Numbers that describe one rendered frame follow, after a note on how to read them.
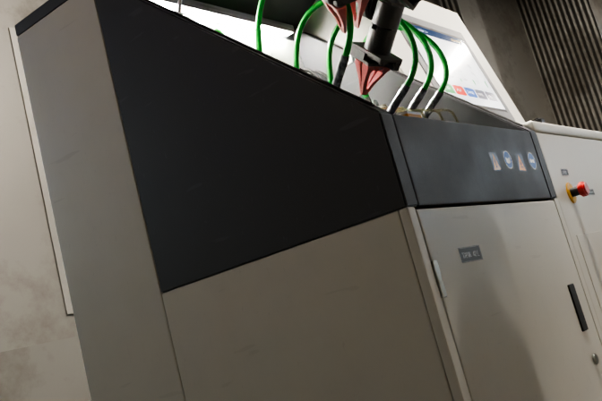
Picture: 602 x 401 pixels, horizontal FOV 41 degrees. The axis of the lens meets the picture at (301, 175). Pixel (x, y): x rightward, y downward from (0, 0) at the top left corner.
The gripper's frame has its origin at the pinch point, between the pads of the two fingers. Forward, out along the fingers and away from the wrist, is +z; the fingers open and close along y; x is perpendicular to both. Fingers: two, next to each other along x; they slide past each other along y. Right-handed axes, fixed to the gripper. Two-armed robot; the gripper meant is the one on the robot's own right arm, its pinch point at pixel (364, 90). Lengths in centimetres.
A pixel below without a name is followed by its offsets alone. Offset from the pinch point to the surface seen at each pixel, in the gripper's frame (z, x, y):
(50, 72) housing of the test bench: 16, 48, 48
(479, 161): 1.3, -3.6, -30.9
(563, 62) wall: 95, -544, 280
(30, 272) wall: 164, -13, 175
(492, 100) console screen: 14, -81, 24
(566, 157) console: 9, -54, -20
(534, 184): 9.1, -27.7, -30.0
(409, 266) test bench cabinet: 9, 29, -47
